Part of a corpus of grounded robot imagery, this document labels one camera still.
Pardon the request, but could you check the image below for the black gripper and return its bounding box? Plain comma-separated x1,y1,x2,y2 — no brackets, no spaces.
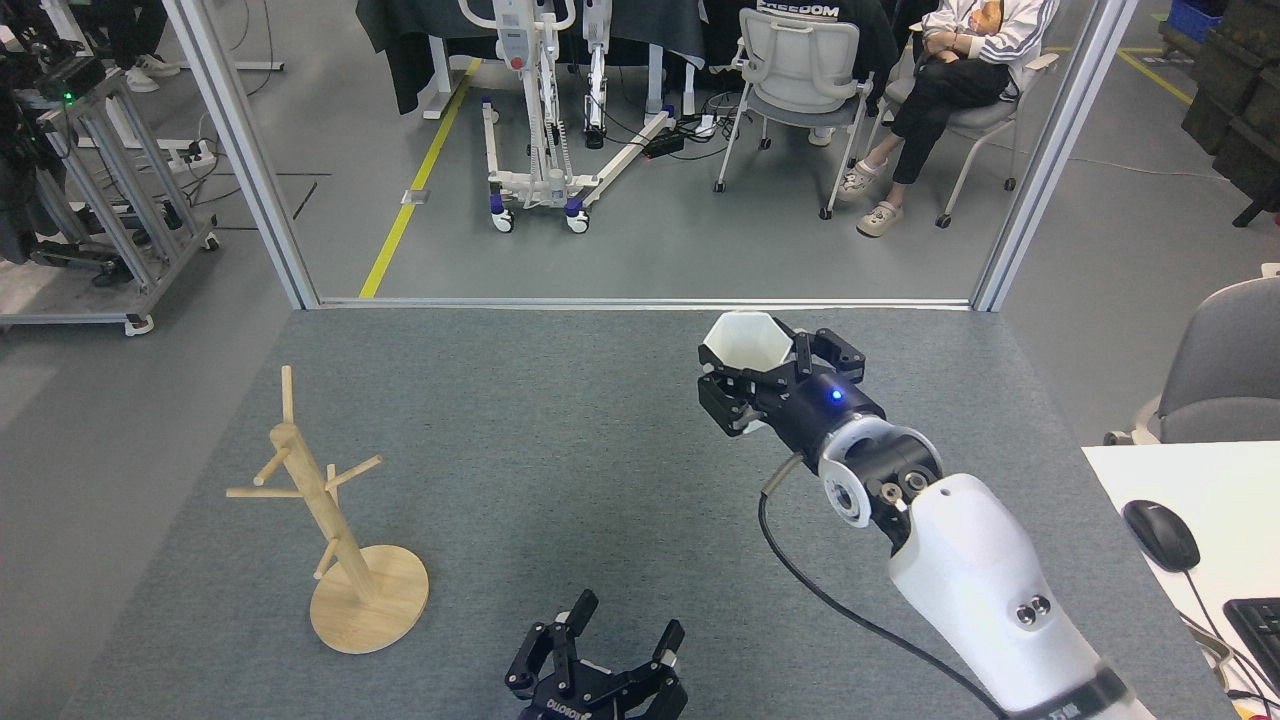
505,588,691,720
697,328,888,469

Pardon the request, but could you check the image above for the wooden cup rack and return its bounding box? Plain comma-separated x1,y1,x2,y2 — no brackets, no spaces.
226,366,430,655

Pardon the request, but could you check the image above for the grey mesh office chair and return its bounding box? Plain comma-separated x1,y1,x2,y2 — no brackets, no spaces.
713,8,876,221

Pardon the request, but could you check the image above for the white stand on wheels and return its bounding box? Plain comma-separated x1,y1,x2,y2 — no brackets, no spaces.
458,0,681,236

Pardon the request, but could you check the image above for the seated person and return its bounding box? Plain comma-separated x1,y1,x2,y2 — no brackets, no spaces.
838,0,1061,239
700,0,903,149

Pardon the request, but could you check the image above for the black computer mouse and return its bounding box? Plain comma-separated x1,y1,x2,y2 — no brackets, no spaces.
1122,499,1201,573

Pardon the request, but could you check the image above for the grey padded chair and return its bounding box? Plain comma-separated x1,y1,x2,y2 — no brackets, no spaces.
1104,277,1280,447

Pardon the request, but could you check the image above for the white desk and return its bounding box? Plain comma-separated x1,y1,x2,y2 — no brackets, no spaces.
1082,441,1280,720

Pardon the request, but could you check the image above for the dark table cloth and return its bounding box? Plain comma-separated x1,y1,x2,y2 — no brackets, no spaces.
356,0,707,116

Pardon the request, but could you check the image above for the stack of black cases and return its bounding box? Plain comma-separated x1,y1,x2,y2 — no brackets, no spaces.
1182,0,1280,229

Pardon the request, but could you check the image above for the black keyboard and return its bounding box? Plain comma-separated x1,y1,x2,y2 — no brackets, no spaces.
1223,597,1280,691

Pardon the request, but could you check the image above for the blue crate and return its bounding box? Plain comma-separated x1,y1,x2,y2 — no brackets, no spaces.
1168,0,1226,43

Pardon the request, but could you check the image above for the black machine with green light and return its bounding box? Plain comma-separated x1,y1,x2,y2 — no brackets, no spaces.
0,0,106,266

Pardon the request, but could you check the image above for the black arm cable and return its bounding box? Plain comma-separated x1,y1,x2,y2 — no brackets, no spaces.
756,452,1013,720

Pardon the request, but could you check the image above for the silver frame crossbar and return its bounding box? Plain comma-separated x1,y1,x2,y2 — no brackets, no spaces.
318,297,976,312

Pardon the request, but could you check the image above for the grey chair with white frame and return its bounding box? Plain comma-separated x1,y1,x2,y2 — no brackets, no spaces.
865,50,1061,229

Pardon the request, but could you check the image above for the silver frame post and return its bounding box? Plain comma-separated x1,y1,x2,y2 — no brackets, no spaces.
163,0,321,311
972,0,1141,313

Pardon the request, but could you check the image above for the black mouse cable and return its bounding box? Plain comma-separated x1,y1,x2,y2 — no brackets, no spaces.
1180,568,1280,701

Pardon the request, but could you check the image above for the aluminium frame cart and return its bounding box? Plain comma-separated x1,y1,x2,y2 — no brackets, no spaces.
0,60,221,337

